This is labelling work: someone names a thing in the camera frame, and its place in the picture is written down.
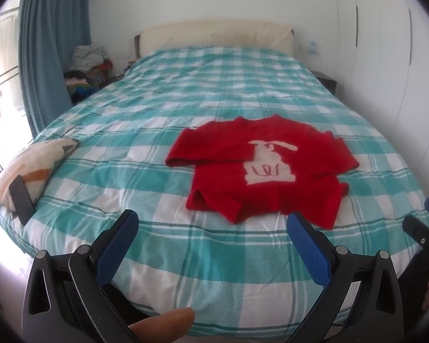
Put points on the dark wooden nightstand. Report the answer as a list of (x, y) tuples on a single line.
[(327, 80)]

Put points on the black remote control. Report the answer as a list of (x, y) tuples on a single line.
[(21, 200)]

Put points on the red sweater with white print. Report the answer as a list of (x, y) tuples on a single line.
[(228, 185)]

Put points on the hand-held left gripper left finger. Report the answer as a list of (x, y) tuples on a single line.
[(116, 250)]

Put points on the cream padded headboard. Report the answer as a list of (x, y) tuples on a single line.
[(214, 34)]

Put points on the white wardrobe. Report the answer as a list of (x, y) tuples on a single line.
[(379, 60)]

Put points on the cream patterned pillow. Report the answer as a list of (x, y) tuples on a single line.
[(32, 160)]

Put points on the white wall socket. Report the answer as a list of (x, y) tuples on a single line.
[(309, 48)]

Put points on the pile of mixed clothes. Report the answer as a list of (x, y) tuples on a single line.
[(87, 59)]

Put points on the bed with teal plaid cover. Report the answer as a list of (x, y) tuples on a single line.
[(157, 114)]

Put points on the person's left hand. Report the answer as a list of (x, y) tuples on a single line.
[(164, 323)]

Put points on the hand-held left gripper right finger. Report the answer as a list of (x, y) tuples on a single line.
[(307, 250)]

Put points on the blue curtain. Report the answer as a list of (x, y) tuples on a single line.
[(46, 43)]

